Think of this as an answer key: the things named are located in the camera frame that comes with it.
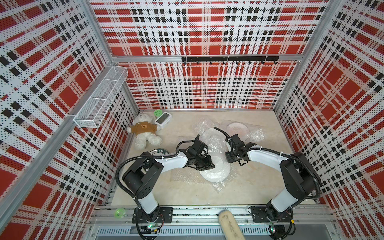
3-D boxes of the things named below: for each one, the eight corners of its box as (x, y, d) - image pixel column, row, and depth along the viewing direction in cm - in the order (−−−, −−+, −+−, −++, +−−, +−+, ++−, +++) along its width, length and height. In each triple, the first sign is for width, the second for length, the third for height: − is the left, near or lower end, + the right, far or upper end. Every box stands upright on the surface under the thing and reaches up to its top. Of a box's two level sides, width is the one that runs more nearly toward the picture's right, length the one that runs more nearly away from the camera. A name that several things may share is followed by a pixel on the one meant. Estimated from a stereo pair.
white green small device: (155, 124, 113) (154, 121, 110) (166, 114, 120) (166, 110, 117) (162, 128, 110) (161, 125, 107) (174, 118, 117) (173, 115, 114)
